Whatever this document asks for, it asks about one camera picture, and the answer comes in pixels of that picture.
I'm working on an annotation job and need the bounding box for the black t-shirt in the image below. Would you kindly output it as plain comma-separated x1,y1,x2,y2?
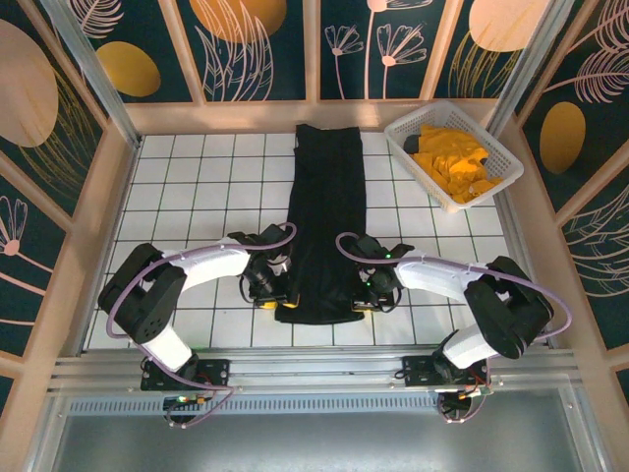
273,123,370,325

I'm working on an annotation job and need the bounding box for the grey metal panel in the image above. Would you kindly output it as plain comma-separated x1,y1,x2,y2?
27,387,604,472

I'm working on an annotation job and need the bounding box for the yellow t-shirt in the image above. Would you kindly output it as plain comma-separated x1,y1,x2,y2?
411,124,505,206

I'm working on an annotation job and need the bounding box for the white plastic basket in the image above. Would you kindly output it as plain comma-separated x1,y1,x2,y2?
383,99,525,214

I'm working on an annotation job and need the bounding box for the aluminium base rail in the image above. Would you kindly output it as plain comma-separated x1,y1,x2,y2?
47,347,582,395

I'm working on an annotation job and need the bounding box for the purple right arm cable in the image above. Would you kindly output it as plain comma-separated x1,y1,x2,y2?
335,232,574,425

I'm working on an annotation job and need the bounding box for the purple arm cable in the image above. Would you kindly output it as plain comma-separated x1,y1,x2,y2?
335,232,574,425
107,221,298,430

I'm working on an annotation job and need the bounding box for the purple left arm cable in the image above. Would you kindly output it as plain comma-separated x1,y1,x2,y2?
107,221,298,430

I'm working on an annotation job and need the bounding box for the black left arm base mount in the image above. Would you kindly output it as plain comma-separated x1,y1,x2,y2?
140,356,233,392

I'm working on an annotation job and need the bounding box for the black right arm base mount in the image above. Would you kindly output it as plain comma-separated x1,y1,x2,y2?
400,354,493,395

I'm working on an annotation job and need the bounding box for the aluminium frame post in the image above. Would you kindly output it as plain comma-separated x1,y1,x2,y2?
39,0,144,149
484,0,577,145

